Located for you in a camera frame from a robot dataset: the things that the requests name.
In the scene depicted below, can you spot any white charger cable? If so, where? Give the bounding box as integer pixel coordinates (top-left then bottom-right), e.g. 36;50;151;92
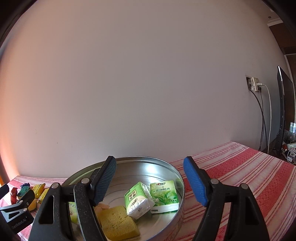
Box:
256;82;273;155

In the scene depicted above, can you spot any small yellow sponge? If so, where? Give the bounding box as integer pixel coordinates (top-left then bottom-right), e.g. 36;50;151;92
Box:
96;206;140;240

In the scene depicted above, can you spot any yellow sponge green scourer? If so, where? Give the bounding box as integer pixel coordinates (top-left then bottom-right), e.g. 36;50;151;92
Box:
28;199;37;211

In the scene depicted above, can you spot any red snack packet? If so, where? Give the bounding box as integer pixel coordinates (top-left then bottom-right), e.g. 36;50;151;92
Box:
10;187;18;205

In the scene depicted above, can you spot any green scourer sponge back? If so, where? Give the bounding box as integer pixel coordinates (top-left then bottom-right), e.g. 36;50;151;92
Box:
17;186;31;199

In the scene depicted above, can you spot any green white tissue pack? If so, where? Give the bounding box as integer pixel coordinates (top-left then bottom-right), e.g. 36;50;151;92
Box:
124;182;155;219

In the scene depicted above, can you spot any wall power socket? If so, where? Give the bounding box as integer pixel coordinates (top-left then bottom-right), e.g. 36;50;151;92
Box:
246;76;259;92

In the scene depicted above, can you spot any black monitor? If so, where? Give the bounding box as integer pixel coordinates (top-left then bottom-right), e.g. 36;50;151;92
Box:
275;66;295;155

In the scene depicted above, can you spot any beige snack packet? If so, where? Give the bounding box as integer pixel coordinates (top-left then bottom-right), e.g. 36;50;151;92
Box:
94;203;109;214

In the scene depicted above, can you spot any red white striped bedsheet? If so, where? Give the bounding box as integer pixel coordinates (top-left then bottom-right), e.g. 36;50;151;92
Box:
8;142;295;240

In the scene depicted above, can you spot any black cable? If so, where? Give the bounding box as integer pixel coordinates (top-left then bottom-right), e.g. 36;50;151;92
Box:
248;86;268;152

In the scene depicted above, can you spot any green tea tissue pack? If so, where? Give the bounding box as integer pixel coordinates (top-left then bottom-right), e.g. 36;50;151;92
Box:
150;180;180;214
69;202;78;225

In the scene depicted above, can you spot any yellow snack packet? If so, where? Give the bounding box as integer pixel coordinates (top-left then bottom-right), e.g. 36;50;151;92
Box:
32;183;46;199
38;188;49;204

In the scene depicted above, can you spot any blue round cookie tin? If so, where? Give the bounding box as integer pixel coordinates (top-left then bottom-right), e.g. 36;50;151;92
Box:
60;156;186;241

